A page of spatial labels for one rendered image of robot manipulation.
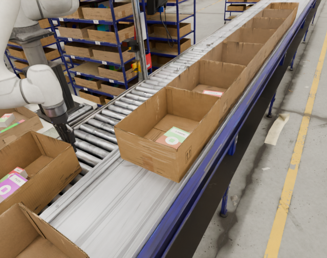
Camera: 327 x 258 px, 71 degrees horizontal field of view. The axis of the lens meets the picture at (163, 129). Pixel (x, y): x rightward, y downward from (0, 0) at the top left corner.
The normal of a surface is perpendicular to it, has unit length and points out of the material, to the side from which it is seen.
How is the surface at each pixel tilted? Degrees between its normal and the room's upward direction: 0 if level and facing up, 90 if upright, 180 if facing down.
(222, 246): 0
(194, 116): 89
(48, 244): 0
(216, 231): 0
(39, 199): 91
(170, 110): 90
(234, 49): 90
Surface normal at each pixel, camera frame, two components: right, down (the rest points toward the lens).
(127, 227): -0.07, -0.80
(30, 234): 0.84, 0.27
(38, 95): 0.16, 0.61
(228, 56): -0.53, 0.53
